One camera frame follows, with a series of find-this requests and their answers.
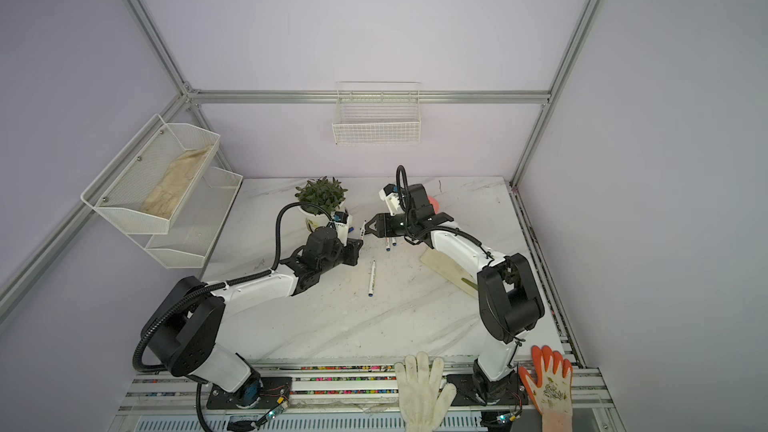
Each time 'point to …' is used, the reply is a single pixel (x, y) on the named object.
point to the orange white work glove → (552, 390)
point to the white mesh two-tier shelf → (185, 240)
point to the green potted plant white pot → (329, 194)
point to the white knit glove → (424, 401)
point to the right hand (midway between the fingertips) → (369, 225)
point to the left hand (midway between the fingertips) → (360, 242)
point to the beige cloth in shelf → (163, 199)
